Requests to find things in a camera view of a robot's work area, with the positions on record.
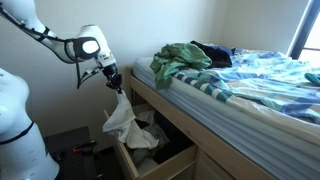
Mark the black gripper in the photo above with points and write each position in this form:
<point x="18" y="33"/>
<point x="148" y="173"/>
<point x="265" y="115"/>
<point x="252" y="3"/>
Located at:
<point x="114" y="78"/>

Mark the white waffle towel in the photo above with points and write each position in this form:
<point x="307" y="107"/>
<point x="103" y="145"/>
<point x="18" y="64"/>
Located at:
<point x="128" y="126"/>

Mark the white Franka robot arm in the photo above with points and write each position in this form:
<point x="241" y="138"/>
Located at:
<point x="16" y="150"/>

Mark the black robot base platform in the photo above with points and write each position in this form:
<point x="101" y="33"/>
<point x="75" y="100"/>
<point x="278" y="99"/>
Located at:
<point x="71" y="163"/>

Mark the large open wooden drawer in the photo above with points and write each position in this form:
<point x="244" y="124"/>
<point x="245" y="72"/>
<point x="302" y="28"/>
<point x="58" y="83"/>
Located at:
<point x="128" y="163"/>

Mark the wooden closed drawer bank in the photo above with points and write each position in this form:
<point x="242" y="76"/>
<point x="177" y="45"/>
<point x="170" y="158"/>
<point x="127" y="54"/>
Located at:
<point x="208" y="170"/>

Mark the dark navy folded garment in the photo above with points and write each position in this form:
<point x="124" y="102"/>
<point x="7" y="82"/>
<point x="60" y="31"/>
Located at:
<point x="142" y="124"/>

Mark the grey white shirt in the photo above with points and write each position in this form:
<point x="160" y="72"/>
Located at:
<point x="160" y="133"/>

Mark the green garment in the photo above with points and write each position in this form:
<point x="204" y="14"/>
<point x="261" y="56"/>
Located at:
<point x="176" y="60"/>

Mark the black garment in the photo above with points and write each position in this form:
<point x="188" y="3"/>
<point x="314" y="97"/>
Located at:
<point x="175" y="141"/>

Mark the dark navy garment with blue trim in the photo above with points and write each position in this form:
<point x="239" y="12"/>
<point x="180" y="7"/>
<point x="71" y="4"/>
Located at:
<point x="218" y="55"/>

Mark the mattress with light blue sheet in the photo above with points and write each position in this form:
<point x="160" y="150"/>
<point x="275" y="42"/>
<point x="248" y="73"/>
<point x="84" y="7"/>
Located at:
<point x="233" y="130"/>

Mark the blue patterned duvet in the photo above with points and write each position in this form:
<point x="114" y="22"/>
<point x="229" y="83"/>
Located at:
<point x="266" y="76"/>

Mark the teal cloth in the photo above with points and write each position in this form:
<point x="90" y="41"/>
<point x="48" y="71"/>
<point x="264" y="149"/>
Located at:
<point x="313" y="78"/>

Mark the wooden bed frame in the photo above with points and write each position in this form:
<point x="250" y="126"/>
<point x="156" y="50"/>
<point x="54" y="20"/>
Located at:
<point x="173" y="110"/>

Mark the dark window frame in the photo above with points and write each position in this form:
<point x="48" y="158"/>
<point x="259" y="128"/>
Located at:
<point x="305" y="26"/>

